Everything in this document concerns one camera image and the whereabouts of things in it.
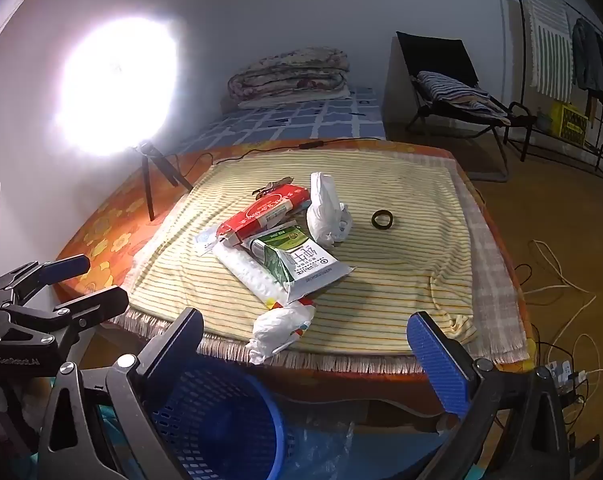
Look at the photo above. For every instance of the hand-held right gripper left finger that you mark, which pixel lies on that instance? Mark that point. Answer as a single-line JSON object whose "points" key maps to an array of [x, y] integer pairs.
{"points": [[181, 345]]}

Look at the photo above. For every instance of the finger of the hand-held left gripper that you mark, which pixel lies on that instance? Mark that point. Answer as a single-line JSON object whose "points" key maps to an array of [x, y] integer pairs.
{"points": [[71, 269], [104, 305]]}

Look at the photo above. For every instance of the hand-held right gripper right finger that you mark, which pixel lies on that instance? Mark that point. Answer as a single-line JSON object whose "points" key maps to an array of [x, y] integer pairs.
{"points": [[439, 360]]}

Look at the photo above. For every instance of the blue plastic basket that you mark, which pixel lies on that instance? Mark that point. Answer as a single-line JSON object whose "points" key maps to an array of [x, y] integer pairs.
{"points": [[221, 410]]}

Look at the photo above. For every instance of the white plastic bag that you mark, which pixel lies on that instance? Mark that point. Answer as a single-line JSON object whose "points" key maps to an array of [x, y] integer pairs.
{"points": [[276, 327], [324, 210]]}

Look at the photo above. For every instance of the long white package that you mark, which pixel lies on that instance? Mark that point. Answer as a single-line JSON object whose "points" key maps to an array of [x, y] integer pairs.
{"points": [[246, 272]]}

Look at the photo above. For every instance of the light blue tube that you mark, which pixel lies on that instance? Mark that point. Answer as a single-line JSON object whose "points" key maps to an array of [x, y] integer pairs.
{"points": [[205, 241]]}

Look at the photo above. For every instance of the green and white carton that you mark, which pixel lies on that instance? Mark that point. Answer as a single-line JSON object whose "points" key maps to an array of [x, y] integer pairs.
{"points": [[301, 260]]}

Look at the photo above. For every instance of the black tape roll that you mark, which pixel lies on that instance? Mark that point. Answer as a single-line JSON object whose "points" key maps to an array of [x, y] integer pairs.
{"points": [[374, 220]]}

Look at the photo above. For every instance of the red snack packet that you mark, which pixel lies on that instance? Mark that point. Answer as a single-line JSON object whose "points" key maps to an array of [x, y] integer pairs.
{"points": [[266, 210]]}

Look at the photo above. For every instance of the orange floral cloth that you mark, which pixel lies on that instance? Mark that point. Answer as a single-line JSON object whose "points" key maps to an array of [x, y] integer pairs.
{"points": [[106, 230]]}

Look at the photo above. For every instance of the yellow striped blanket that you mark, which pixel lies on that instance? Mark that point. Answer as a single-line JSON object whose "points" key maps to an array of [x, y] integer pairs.
{"points": [[406, 270]]}

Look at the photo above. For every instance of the pale plaid cloth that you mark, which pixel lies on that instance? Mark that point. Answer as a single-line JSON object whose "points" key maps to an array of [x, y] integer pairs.
{"points": [[491, 270]]}

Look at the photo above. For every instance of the white power strip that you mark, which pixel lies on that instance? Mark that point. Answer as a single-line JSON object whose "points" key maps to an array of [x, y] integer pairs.
{"points": [[564, 372]]}

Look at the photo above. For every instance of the clear plastic bag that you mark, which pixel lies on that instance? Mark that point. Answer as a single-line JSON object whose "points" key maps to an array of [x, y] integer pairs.
{"points": [[316, 452]]}

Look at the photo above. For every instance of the dark snack wrapper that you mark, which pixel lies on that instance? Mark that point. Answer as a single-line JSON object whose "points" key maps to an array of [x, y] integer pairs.
{"points": [[271, 186]]}

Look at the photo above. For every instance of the bright lamp on black tripod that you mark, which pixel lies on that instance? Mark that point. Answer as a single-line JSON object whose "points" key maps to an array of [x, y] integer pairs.
{"points": [[121, 85]]}

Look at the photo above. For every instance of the blue checkered bed sheet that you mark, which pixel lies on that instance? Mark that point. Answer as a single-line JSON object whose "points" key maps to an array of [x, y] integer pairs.
{"points": [[291, 120]]}

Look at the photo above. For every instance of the striped cloth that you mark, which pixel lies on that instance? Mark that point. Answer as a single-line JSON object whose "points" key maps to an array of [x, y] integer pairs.
{"points": [[451, 92]]}

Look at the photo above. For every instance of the yellow crate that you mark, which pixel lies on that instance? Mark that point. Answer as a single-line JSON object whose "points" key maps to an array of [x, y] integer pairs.
{"points": [[571, 122]]}

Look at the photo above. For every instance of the folded floral quilt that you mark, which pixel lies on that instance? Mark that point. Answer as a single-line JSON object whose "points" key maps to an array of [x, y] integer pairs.
{"points": [[291, 70]]}

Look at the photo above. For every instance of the black folding chair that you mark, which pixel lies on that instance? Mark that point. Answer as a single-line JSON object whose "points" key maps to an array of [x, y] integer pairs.
{"points": [[431, 55]]}

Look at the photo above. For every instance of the hanging dark jacket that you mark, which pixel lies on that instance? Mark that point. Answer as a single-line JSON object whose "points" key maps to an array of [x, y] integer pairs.
{"points": [[589, 60]]}

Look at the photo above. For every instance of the hanging striped towel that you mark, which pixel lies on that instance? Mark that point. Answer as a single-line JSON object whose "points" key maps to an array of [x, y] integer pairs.
{"points": [[549, 35]]}

